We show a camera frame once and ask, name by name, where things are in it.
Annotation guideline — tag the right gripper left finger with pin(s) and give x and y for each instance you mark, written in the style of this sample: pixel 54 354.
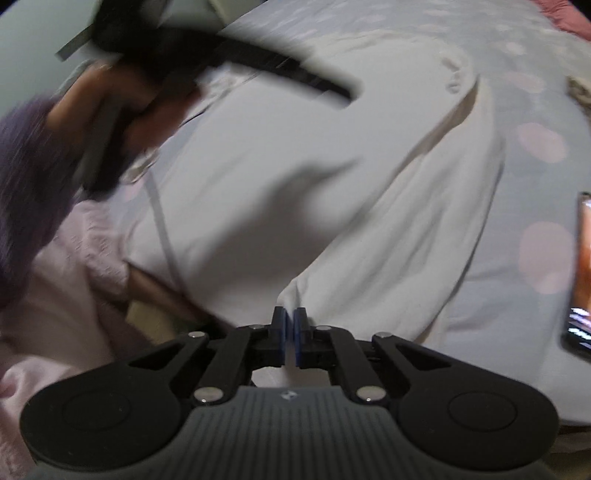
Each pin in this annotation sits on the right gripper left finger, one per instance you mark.
pixel 245 350

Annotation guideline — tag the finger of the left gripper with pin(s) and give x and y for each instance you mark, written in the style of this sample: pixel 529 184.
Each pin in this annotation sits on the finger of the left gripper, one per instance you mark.
pixel 293 65

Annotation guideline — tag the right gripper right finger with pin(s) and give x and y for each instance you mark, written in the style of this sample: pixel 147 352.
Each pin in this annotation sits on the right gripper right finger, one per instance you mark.
pixel 335 351

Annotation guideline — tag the white fleece garment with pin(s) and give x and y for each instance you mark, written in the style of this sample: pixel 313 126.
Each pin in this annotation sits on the white fleece garment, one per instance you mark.
pixel 366 215

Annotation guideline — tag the person left hand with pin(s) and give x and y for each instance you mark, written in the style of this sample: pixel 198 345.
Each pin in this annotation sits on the person left hand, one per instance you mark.
pixel 150 117

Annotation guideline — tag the purple fuzzy left sleeve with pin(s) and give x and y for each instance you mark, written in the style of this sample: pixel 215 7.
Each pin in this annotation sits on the purple fuzzy left sleeve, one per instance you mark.
pixel 37 190

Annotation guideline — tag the polka dot bed sheet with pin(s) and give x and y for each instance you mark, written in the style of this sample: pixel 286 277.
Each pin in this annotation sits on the polka dot bed sheet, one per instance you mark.
pixel 508 311

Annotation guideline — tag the smartphone with lit screen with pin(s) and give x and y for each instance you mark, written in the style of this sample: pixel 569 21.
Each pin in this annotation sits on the smartphone with lit screen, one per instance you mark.
pixel 575 335

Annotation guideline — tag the pink pillow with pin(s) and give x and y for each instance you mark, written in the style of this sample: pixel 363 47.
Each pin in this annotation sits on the pink pillow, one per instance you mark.
pixel 566 16

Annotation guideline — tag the taupe thin garment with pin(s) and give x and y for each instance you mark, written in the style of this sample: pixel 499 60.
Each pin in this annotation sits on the taupe thin garment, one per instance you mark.
pixel 579 90

